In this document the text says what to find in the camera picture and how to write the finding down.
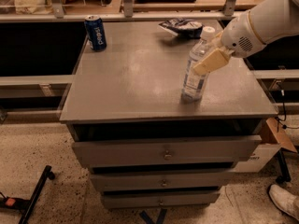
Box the clear plastic water bottle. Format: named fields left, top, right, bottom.
left=181, top=26, right=215, bottom=103

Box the white shoe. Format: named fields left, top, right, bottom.
left=268, top=184, right=299, bottom=221

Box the middle grey drawer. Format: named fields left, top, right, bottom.
left=91, top=169, right=234, bottom=192

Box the metal frame rail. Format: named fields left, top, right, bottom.
left=0, top=0, right=299, bottom=24

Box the blue tape cross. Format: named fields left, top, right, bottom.
left=139, top=208, right=168, bottom=224

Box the top grey drawer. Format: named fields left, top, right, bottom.
left=72, top=135, right=262, bottom=168

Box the black stand leg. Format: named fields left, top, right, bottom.
left=0, top=165, right=55, bottom=224
left=276, top=149, right=291, bottom=184

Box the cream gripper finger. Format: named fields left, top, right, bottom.
left=193, top=47, right=234, bottom=76
left=210, top=32, right=223, bottom=49

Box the black stand leg left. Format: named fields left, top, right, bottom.
left=0, top=165, right=55, bottom=224

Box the grey drawer cabinet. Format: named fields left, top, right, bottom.
left=60, top=21, right=277, bottom=198

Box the blue pepsi can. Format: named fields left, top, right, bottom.
left=84, top=15, right=107, bottom=51

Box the bottom grey drawer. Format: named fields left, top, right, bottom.
left=101, top=190, right=220, bottom=209

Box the dark crumpled snack bag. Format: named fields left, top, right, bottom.
left=159, top=18, right=203, bottom=39

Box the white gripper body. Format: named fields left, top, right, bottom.
left=221, top=11, right=266, bottom=58

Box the grey drawer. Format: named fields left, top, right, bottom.
left=101, top=190, right=220, bottom=209
left=91, top=169, right=234, bottom=192
left=72, top=135, right=262, bottom=168

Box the black stand leg right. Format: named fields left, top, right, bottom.
left=276, top=149, right=291, bottom=184

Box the cardboard box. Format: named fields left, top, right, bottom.
left=235, top=118, right=297, bottom=173

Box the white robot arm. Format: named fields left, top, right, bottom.
left=192, top=0, right=299, bottom=76

